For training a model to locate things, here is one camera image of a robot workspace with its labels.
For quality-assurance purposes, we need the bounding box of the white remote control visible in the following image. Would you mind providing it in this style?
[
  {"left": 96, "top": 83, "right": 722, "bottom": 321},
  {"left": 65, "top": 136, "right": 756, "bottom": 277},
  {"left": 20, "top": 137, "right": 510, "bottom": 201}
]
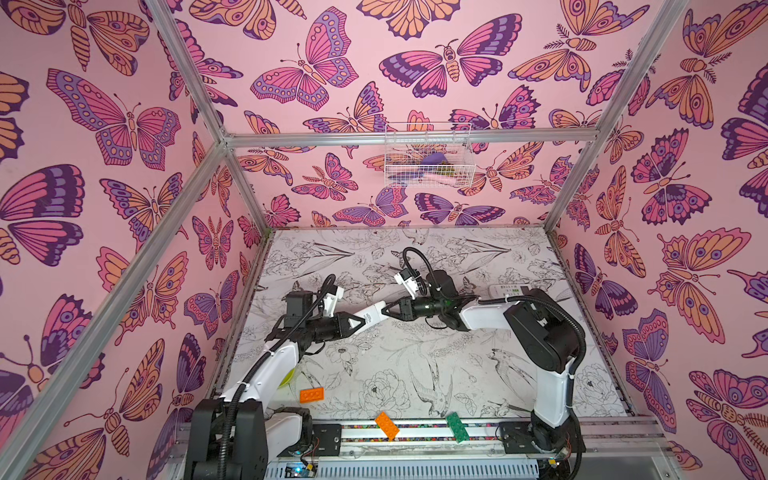
[
  {"left": 351, "top": 301, "right": 392, "bottom": 331},
  {"left": 489, "top": 284, "right": 530, "bottom": 298}
]

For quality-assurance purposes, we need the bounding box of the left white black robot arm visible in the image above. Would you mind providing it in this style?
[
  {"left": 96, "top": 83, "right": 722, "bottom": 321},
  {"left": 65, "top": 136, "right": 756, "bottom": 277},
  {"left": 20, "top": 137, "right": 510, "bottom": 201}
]
[{"left": 183, "top": 274, "right": 365, "bottom": 479}]

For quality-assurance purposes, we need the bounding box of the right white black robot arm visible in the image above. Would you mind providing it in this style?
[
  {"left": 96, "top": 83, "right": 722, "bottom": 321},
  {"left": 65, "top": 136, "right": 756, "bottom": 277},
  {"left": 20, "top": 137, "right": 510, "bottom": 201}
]
[{"left": 379, "top": 247, "right": 587, "bottom": 453}]

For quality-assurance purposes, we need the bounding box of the lime green bowl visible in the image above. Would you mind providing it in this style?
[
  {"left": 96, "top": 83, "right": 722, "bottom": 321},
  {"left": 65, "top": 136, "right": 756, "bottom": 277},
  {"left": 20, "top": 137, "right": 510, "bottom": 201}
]
[{"left": 280, "top": 368, "right": 296, "bottom": 387}]

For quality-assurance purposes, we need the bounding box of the orange lego brick left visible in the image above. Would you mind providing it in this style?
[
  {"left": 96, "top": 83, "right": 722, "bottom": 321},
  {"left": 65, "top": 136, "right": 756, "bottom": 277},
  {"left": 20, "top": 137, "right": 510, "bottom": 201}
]
[{"left": 299, "top": 387, "right": 325, "bottom": 404}]

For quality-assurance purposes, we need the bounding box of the green lego brick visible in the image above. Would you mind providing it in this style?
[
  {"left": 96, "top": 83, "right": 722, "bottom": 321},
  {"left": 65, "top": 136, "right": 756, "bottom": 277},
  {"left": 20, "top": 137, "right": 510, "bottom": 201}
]
[{"left": 445, "top": 412, "right": 470, "bottom": 443}]

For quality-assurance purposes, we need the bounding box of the small green circuit board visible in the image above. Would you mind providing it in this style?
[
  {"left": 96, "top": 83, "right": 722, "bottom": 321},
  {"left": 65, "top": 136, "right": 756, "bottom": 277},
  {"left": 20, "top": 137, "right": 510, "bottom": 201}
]
[{"left": 284, "top": 462, "right": 318, "bottom": 479}]

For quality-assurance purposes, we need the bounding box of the purple object in basket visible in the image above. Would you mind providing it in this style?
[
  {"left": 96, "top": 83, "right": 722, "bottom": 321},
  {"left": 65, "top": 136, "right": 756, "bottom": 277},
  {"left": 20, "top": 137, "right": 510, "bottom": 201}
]
[{"left": 420, "top": 152, "right": 448, "bottom": 167}]

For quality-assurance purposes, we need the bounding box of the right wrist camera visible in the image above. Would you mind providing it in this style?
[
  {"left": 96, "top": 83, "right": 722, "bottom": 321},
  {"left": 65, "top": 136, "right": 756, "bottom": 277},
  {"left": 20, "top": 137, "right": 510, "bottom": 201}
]
[{"left": 394, "top": 268, "right": 421, "bottom": 300}]

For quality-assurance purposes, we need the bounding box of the orange lego brick on rail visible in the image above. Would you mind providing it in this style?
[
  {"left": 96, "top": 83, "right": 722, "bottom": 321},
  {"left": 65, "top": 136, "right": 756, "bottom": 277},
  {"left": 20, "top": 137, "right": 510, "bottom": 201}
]
[{"left": 375, "top": 412, "right": 400, "bottom": 441}]

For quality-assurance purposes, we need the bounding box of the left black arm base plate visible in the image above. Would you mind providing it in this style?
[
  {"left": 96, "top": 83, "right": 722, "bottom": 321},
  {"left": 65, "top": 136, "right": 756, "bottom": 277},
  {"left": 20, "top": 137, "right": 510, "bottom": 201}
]
[{"left": 309, "top": 424, "right": 343, "bottom": 457}]

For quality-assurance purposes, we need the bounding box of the aluminium front rail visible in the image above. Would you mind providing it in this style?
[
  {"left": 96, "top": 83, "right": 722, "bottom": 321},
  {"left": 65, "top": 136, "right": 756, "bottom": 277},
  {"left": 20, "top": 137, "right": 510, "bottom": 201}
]
[{"left": 173, "top": 416, "right": 667, "bottom": 460}]

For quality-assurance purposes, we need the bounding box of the white slotted cable duct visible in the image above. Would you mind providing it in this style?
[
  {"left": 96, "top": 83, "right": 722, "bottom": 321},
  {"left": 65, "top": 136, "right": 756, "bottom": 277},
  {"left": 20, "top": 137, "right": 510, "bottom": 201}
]
[{"left": 265, "top": 458, "right": 540, "bottom": 479}]

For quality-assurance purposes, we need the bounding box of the white wire basket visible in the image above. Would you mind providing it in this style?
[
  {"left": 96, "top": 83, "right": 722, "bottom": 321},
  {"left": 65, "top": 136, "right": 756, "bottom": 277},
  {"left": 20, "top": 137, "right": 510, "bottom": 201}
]
[{"left": 381, "top": 123, "right": 476, "bottom": 189}]

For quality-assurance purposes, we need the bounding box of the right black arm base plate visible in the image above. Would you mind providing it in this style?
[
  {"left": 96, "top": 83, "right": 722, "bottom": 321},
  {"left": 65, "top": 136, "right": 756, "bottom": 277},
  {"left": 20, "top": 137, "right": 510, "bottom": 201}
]
[{"left": 497, "top": 420, "right": 586, "bottom": 456}]

